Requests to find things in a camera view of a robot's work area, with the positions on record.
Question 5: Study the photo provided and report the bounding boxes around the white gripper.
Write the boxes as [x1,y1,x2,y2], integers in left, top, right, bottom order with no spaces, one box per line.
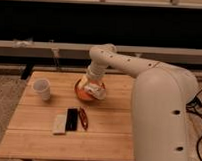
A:
[79,76,106,100]

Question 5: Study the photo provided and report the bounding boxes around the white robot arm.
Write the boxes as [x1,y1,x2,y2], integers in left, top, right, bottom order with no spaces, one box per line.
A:
[77,44,198,161]

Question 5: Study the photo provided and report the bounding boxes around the orange bowl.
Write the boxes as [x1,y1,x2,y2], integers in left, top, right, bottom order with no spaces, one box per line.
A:
[74,79,98,102]

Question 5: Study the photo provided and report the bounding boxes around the black rectangular block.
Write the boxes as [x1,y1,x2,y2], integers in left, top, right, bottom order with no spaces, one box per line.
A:
[66,108,77,131]

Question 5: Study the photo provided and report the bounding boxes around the white rectangular block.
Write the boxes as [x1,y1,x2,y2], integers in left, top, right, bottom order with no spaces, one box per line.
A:
[53,115,66,135]

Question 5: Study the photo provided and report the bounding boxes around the white paper cup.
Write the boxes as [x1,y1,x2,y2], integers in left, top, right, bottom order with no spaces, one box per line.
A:
[32,78,51,101]

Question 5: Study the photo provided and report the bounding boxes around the black cables on floor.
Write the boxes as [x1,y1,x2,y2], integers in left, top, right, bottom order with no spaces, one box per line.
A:
[184,91,202,161]

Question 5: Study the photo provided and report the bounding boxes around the grey horizontal rail beam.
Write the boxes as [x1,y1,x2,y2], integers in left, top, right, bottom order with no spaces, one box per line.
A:
[0,40,202,64]

